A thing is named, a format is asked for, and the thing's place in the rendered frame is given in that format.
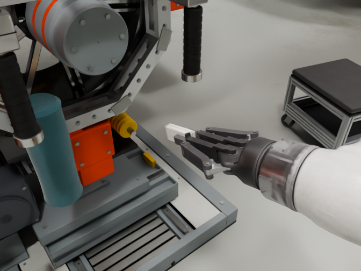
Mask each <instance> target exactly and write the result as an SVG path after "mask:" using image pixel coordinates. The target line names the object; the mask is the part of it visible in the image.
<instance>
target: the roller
mask: <svg viewBox="0 0 361 271"><path fill-rule="evenodd" d="M106 120H107V121H108V122H109V123H110V124H111V127H112V128H113V129H115V130H116V131H117V132H118V133H119V134H120V135H121V136H122V137H123V138H129V137H131V136H135V135H136V130H137V123H136V121H134V120H133V119H132V118H131V117H130V116H129V115H127V114H126V113H125V112H123V113H120V114H119V115H118V116H113V117H110V118H108V119H106Z"/></svg>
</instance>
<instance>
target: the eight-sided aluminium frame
mask: <svg viewBox="0 0 361 271"><path fill-rule="evenodd" d="M144 2H145V19H146V33H145V35H144V36H143V38H142V39H141V41H140V43H139V44H138V46H137V47H136V49H135V51H134V52H133V54H132V55H131V57H130V58H129V60H128V61H127V63H126V64H125V66H124V68H123V69H122V71H121V72H120V74H119V75H118V77H117V78H116V80H115V82H114V83H113V85H112V86H111V88H110V89H109V91H108V92H106V93H104V94H101V95H98V96H95V97H92V98H89V99H86V100H84V101H81V102H78V103H75V104H72V105H69V106H66V107H64V108H62V111H63V114H64V118H65V120H66V124H67V127H68V131H69V133H72V132H75V131H77V130H80V129H82V128H85V127H87V126H90V125H92V124H95V123H97V122H100V121H102V120H105V119H108V118H110V117H113V116H118V115H119V114H120V113H123V112H125V111H126V110H127V108H128V107H129V106H130V105H131V104H132V101H133V99H134V97H135V96H136V95H137V93H138V92H139V90H140V89H141V87H142V85H143V84H144V82H145V81H146V79H147V78H148V76H149V74H150V73H151V71H152V70H153V69H154V67H155V66H156V64H157V62H158V61H159V59H160V58H161V56H162V55H163V53H164V52H165V51H167V48H168V46H169V44H170V43H171V34H172V30H171V6H170V1H169V0H144ZM0 129H1V130H4V131H8V132H11V133H13V132H14V130H13V127H12V125H11V122H10V119H9V116H8V113H7V111H6V108H5V106H4V103H2V102H0Z"/></svg>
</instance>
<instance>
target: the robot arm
mask: <svg viewBox="0 0 361 271"><path fill-rule="evenodd" d="M205 129H206V130H204V131H203V130H197V131H195V130H192V129H186V128H184V127H180V126H177V125H174V124H168V125H166V126H165V131H166V134H167V139H168V140H170V141H173V142H175V144H177V145H180V146H181V150H182V155H183V157H185V158H186V159H187V160H188V161H190V162H191V163H192V164H193V165H195V166H196V167H197V168H199V169H200V170H201V171H202V172H204V174H205V177H206V179H208V180H211V179H213V178H214V175H213V174H216V173H220V172H223V173H224V174H227V175H235V176H237V177H238V178H239V179H240V180H241V181H242V182H243V183H244V184H246V185H248V186H250V187H253V188H255V189H258V190H260V191H261V193H262V195H263V196H264V197H265V198H267V199H269V200H271V201H273V202H276V203H278V204H280V205H283V206H285V207H287V208H289V209H291V210H292V211H295V212H299V213H301V214H302V215H304V216H306V217H307V218H309V219H310V220H312V221H313V222H314V223H315V224H316V225H317V226H319V227H321V228H323V229H324V230H326V231H328V232H330V233H332V234H334V235H336V236H338V237H340V238H342V239H344V240H347V241H349V242H351V243H353V244H356V245H358V246H361V138H360V139H359V141H358V142H356V143H354V144H349V145H344V146H340V147H338V148H337V149H325V148H320V147H319V146H315V145H308V144H304V143H301V142H297V141H293V140H289V139H281V140H279V141H274V140H271V139H267V138H263V137H259V132H258V131H240V130H232V129H223V128H218V127H206V128H205ZM213 133H214V134H213Z"/></svg>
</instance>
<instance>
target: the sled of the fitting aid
mask: <svg viewBox="0 0 361 271"><path fill-rule="evenodd" d="M124 155H125V156H126V157H127V158H128V159H129V160H130V161H131V162H132V163H133V164H134V165H135V166H136V168H137V169H138V170H139V171H140V172H141V173H142V174H143V175H144V176H145V177H146V178H147V179H148V180H149V184H150V189H148V190H146V191H144V192H142V193H141V194H139V195H137V196H135V197H133V198H131V199H130V200H128V201H126V202H124V203H123V204H121V205H119V206H117V207H115V208H113V209H111V210H110V211H108V212H106V213H104V214H102V215H100V216H99V217H97V218H95V219H93V220H91V221H89V222H87V223H86V224H84V225H82V226H80V227H78V228H76V229H75V230H73V231H71V232H69V233H67V234H65V235H63V236H62V237H60V238H58V239H56V240H54V241H52V242H51V243H49V244H47V245H45V246H43V248H44V250H45V252H46V253H47V255H48V257H49V259H50V261H51V263H52V265H53V267H54V269H55V268H57V267H59V266H61V265H62V264H64V263H66V262H68V261H69V260H71V259H73V258H74V257H76V256H78V255H80V254H81V253H83V252H85V251H86V250H88V249H90V248H92V247H93V246H95V245H96V244H98V243H100V242H102V241H103V240H105V239H107V238H108V237H110V236H112V235H114V234H115V233H117V232H119V231H120V230H122V229H124V228H126V227H127V226H129V225H131V224H132V223H134V222H136V221H137V220H139V219H141V218H142V217H144V216H146V215H147V214H149V213H151V212H153V211H154V210H156V209H158V208H160V207H161V206H163V205H165V204H166V203H168V202H170V201H172V200H173V199H175V198H176V197H178V182H177V181H176V180H175V179H174V178H173V177H172V176H170V175H169V174H168V173H167V172H166V171H165V170H164V169H163V168H162V167H161V166H160V165H159V164H158V163H156V160H155V159H154V158H153V157H152V156H151V155H149V154H148V153H147V152H145V151H144V150H143V149H141V148H140V147H139V146H138V147H137V148H135V149H133V150H131V151H129V152H127V153H125V154H124Z"/></svg>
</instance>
